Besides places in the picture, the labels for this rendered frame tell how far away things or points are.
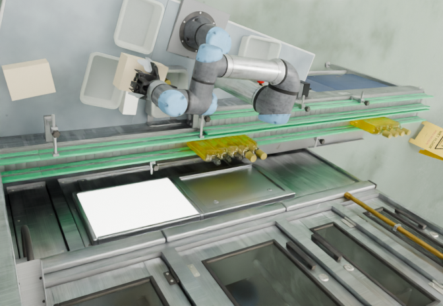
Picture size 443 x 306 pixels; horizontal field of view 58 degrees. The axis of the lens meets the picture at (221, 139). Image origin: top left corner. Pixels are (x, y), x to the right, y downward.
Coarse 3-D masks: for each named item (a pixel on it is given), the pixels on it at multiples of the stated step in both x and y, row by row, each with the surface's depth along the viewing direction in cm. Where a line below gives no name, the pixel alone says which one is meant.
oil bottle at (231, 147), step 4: (220, 140) 190; (224, 140) 190; (228, 140) 191; (224, 144) 186; (228, 144) 186; (232, 144) 187; (228, 148) 184; (232, 148) 184; (236, 148) 184; (228, 152) 184; (232, 152) 183; (232, 156) 184
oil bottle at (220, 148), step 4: (208, 140) 188; (212, 140) 189; (216, 140) 189; (212, 144) 185; (216, 144) 185; (220, 144) 185; (216, 148) 181; (220, 148) 181; (224, 148) 182; (220, 152) 180; (220, 156) 181
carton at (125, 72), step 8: (120, 56) 145; (128, 56) 140; (120, 64) 143; (128, 64) 140; (136, 64) 141; (160, 64) 150; (120, 72) 142; (128, 72) 141; (136, 72) 142; (144, 72) 144; (160, 72) 147; (120, 80) 141; (128, 80) 142; (120, 88) 142; (128, 88) 143
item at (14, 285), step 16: (0, 176) 103; (0, 192) 96; (0, 208) 90; (0, 224) 84; (0, 240) 80; (0, 256) 76; (0, 272) 72; (16, 272) 73; (0, 288) 69; (16, 288) 69; (0, 304) 66; (16, 304) 66
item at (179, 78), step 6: (168, 72) 180; (174, 72) 181; (180, 72) 183; (186, 72) 184; (168, 78) 189; (174, 78) 190; (180, 78) 190; (186, 78) 186; (174, 84) 191; (180, 84) 191; (186, 84) 187; (156, 108) 191; (156, 114) 186; (162, 114) 187
